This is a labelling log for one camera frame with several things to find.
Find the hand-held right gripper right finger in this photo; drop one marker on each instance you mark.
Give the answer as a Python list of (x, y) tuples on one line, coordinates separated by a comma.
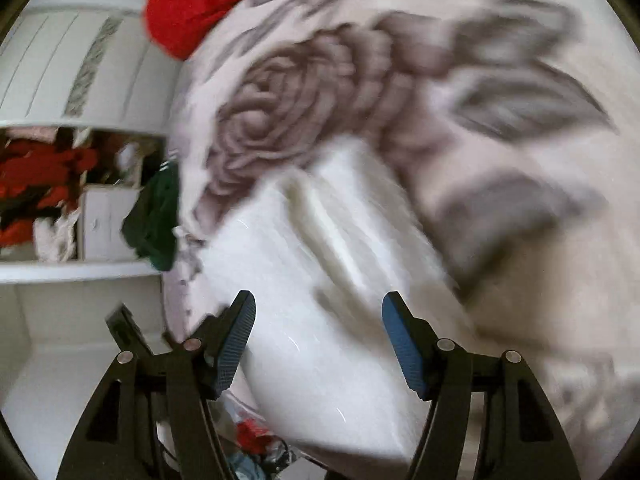
[(402, 350)]

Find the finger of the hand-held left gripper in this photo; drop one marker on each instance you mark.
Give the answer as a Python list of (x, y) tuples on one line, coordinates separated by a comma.
[(122, 322)]

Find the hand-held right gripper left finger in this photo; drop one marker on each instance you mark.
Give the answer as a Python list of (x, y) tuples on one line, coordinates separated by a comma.
[(232, 350)]

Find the white knitted jacket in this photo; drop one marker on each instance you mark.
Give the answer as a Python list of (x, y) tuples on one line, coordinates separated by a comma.
[(310, 370)]

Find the red hanging clothes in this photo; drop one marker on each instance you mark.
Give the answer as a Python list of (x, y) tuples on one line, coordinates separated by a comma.
[(35, 175)]

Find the white drawer cabinet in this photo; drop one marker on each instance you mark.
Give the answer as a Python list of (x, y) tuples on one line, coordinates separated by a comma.
[(102, 220)]

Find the dark green garment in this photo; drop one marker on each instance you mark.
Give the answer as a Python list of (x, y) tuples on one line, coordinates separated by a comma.
[(155, 220)]

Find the floral plush blanket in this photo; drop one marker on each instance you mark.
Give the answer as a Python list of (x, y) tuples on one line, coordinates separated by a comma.
[(500, 110)]

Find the white wardrobe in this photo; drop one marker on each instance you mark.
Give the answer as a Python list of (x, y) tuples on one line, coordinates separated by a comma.
[(45, 70)]

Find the red quilt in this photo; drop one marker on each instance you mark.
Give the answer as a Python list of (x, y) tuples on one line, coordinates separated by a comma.
[(195, 0)]

